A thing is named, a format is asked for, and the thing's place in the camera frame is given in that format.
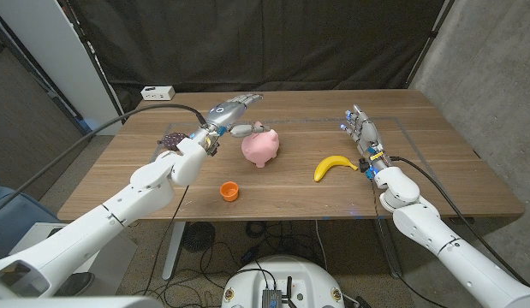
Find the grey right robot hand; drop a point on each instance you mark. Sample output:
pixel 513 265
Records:
pixel 367 132

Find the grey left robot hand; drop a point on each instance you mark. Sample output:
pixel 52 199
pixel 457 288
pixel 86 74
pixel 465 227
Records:
pixel 226 113

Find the pink plastic piggy bank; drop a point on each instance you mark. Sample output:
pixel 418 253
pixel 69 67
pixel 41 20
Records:
pixel 260 147

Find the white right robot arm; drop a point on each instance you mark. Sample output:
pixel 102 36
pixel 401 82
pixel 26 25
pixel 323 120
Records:
pixel 427 231

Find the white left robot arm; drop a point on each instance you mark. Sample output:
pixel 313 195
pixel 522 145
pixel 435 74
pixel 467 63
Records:
pixel 97 222

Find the yellow toy banana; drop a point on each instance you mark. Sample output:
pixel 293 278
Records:
pixel 329 163

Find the dark purple toy grapes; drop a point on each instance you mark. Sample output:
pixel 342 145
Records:
pixel 172 140

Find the small orange cup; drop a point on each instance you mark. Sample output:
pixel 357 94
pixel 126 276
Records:
pixel 229 191

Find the white power strip box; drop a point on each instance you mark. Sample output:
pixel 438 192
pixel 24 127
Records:
pixel 157 93

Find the black backdrop curtain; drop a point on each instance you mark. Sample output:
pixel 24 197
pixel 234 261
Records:
pixel 264 43

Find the dark table leg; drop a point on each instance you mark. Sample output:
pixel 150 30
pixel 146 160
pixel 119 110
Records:
pixel 391 252

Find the black backdrop stand pole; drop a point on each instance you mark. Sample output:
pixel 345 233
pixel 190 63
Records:
pixel 436 30
pixel 91 55

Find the black round floor fan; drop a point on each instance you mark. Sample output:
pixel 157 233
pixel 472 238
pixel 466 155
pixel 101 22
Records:
pixel 198 236

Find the white table leg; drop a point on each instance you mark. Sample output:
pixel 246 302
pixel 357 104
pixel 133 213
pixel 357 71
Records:
pixel 174 252

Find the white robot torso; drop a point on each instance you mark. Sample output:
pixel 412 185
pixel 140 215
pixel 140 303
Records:
pixel 281 278

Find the white board panel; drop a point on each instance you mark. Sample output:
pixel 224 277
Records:
pixel 55 43

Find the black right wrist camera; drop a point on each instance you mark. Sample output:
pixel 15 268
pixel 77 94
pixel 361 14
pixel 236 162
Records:
pixel 364 165

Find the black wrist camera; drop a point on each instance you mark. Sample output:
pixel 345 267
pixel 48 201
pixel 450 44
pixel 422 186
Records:
pixel 364 165
pixel 213 147

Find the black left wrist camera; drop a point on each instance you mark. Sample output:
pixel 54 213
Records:
pixel 213 147

